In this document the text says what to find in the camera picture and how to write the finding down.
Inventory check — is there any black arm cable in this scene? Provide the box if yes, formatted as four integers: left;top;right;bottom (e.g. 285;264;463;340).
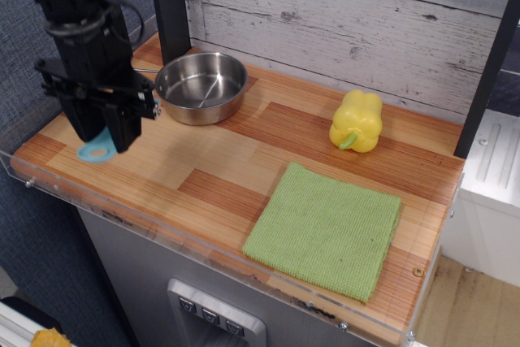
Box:
105;0;145;46

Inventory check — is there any grey toy fridge cabinet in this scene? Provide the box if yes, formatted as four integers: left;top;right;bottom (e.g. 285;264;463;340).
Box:
80;209;414;346

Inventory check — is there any silver dispenser button panel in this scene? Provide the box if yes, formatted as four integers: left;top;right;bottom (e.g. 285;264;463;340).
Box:
167;278;267;346

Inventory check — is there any black left vertical post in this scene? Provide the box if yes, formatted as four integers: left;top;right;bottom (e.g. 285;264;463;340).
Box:
154;0;191;64

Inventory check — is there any stainless steel pot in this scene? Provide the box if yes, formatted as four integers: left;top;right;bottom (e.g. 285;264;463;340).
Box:
132;52;249;126

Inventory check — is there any yellow plastic bell pepper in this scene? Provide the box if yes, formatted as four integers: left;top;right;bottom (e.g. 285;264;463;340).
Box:
329;89;383;153

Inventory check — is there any green folded towel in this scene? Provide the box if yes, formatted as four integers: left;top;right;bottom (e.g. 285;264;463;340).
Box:
243;163;401;302

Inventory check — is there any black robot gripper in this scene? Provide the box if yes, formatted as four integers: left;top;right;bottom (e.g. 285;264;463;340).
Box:
35;9;160;153

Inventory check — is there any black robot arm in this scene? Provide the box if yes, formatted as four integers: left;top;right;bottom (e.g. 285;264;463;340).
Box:
34;0;161;163

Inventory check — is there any light blue dish brush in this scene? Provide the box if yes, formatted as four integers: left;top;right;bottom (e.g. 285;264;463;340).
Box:
76;97;162;163

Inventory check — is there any black right vertical post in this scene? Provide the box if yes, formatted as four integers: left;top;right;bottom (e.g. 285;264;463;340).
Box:
453;0;519;158

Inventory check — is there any black vertical post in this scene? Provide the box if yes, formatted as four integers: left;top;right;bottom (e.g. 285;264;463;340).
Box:
154;0;191;64
453;0;519;158

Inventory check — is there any yellow object bottom left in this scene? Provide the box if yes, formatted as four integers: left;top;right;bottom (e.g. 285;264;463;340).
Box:
29;328;72;347

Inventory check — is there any clear acrylic table guard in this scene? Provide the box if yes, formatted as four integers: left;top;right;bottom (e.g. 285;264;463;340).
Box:
0;15;464;345

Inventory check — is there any white toy sink unit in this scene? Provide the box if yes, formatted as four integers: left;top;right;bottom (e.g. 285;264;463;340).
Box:
440;110;519;286

